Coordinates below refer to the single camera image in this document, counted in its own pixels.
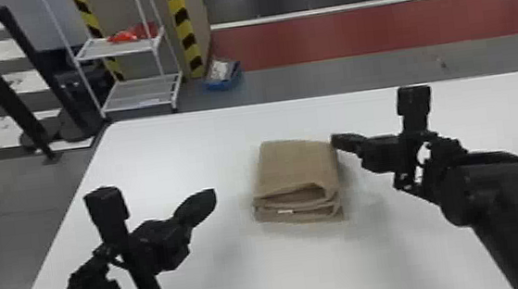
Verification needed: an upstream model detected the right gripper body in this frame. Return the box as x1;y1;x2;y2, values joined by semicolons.
357;131;412;178

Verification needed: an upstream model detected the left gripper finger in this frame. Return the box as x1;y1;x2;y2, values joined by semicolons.
170;187;221;232

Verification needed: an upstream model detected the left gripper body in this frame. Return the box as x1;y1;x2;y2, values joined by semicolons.
131;214;197;279

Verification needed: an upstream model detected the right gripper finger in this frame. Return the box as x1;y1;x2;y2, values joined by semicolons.
329;129;370;158

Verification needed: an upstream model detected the beige towel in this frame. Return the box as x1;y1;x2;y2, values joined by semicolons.
244;132;347;232

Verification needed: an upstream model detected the blue tray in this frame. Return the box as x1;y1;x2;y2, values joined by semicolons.
199;55;246;94

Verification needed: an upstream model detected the red packet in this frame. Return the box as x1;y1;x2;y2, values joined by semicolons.
105;21;161;46

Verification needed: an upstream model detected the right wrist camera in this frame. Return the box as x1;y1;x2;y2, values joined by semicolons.
394;83;436;137

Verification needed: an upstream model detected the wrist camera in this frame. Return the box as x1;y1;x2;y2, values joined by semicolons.
394;83;436;137
82;181;161;289

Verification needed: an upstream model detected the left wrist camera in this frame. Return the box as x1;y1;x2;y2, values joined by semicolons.
82;181;161;289

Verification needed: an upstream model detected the white wire rack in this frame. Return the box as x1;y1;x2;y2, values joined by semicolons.
38;0;188;128

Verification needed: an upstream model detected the yellow black striped post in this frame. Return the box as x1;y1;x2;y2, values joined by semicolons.
162;0;208;82
70;0;127;87

